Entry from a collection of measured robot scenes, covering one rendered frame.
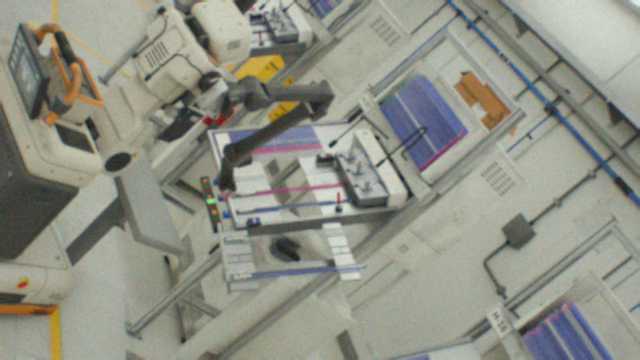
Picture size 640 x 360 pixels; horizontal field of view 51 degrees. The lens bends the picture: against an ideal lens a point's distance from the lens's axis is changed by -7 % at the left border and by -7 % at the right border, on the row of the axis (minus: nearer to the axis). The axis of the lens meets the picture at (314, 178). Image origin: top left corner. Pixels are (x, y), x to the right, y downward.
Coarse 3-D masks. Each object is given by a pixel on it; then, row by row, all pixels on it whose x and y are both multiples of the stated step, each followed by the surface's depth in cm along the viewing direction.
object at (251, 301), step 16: (272, 288) 273; (240, 304) 277; (256, 304) 276; (224, 320) 278; (240, 320) 279; (192, 336) 287; (208, 336) 280; (224, 336) 282; (128, 352) 296; (176, 352) 288; (192, 352) 284
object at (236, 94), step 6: (216, 78) 230; (228, 84) 230; (234, 84) 231; (240, 84) 233; (228, 90) 228; (234, 90) 230; (240, 90) 232; (228, 96) 226; (234, 96) 230; (240, 96) 232; (228, 102) 227; (234, 102) 229; (240, 102) 235; (222, 108) 231; (228, 108) 228; (222, 114) 232; (228, 114) 231
